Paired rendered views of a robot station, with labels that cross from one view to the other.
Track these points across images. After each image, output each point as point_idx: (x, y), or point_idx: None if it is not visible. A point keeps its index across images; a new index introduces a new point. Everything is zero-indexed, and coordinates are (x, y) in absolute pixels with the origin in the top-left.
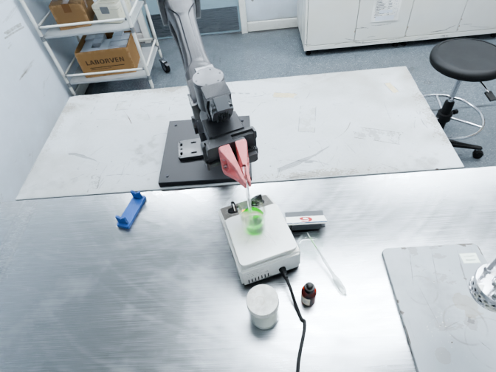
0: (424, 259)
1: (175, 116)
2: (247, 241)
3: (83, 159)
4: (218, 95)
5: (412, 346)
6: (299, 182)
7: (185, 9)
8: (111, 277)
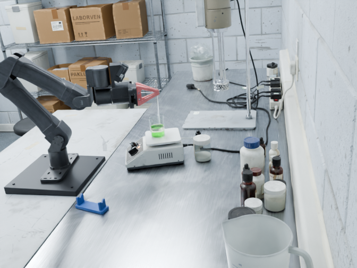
0: (192, 120)
1: None
2: (166, 138)
3: None
4: (120, 63)
5: (230, 127)
6: (121, 145)
7: (30, 61)
8: (149, 213)
